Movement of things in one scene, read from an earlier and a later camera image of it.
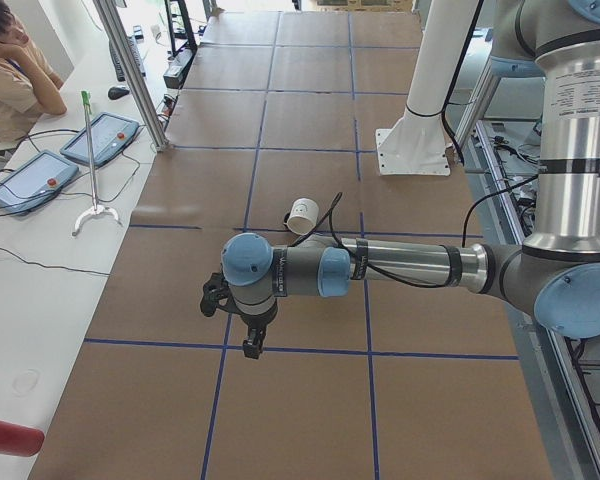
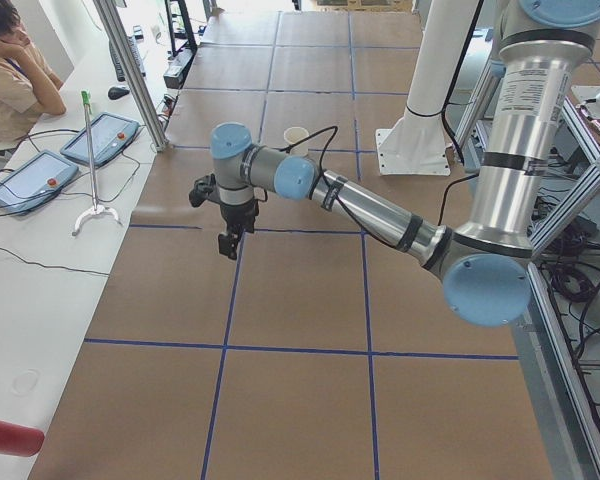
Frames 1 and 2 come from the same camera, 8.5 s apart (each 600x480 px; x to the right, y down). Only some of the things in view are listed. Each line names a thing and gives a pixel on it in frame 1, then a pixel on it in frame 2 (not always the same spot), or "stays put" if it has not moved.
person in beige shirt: [16, 83] stays put
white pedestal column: [417, 144] stays put
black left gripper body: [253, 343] → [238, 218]
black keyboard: [117, 60] stays put
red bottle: [1, 436] stays put
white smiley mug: [303, 216] → [295, 134]
